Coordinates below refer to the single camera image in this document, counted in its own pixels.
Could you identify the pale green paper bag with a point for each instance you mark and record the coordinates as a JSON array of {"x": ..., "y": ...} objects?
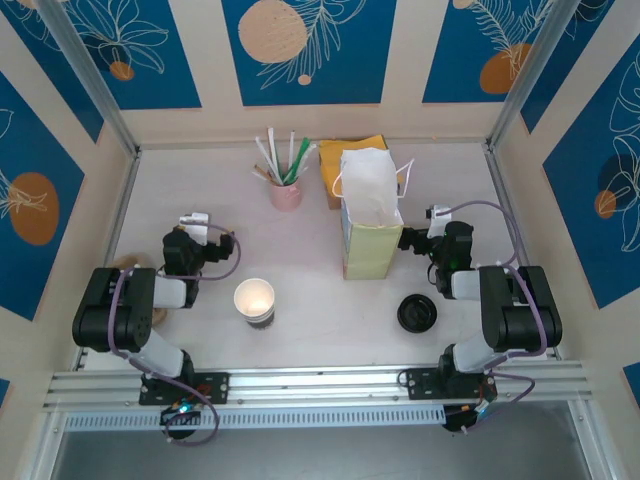
[{"x": 370, "y": 250}]

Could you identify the brown pulp cup carrier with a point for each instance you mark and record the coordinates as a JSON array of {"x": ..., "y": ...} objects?
[{"x": 135, "y": 261}]

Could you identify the yellow paper napkin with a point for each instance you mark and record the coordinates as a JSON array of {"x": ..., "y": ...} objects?
[{"x": 330, "y": 160}]

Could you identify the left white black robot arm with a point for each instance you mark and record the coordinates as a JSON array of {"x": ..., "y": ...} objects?
[{"x": 115, "y": 320}]

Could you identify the brown kraft wrapped straw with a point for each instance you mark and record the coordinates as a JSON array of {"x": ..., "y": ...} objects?
[{"x": 260, "y": 175}]

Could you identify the pink straw holder cup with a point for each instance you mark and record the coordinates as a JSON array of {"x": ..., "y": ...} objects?
[{"x": 287, "y": 197}]

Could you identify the green straw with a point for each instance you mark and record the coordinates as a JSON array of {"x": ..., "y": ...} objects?
[
  {"x": 289, "y": 175},
  {"x": 304, "y": 142}
]

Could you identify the small black controller board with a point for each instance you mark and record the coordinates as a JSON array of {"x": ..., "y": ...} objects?
[
  {"x": 180, "y": 411},
  {"x": 457, "y": 422}
]

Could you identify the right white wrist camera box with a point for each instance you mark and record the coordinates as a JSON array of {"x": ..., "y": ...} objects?
[{"x": 440, "y": 212}]

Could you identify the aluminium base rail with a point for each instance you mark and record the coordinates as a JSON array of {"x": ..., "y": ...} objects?
[{"x": 320, "y": 385}]

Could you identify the aluminium frame post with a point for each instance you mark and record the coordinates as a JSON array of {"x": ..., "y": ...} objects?
[
  {"x": 85, "y": 70},
  {"x": 530, "y": 70}
]

